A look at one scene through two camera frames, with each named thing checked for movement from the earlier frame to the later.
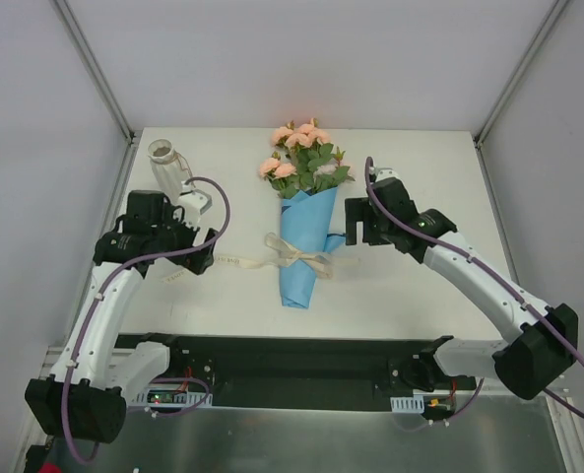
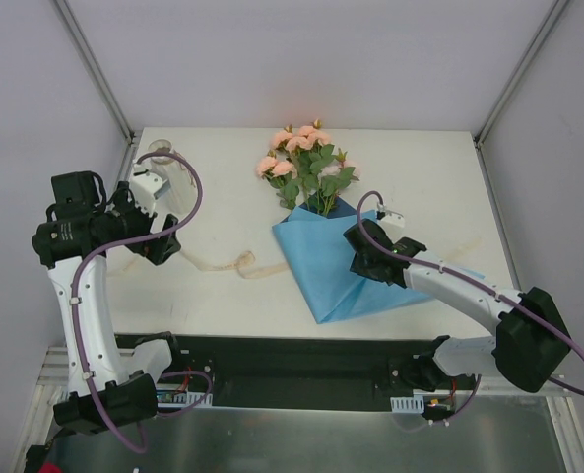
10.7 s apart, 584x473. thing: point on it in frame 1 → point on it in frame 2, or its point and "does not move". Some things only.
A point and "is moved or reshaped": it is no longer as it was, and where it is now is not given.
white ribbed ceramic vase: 167,168 does not move
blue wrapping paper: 306,223 is moved or reshaped
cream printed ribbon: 279,253 is moved or reshaped
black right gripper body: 370,223 → 362,253
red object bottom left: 49,467 does not move
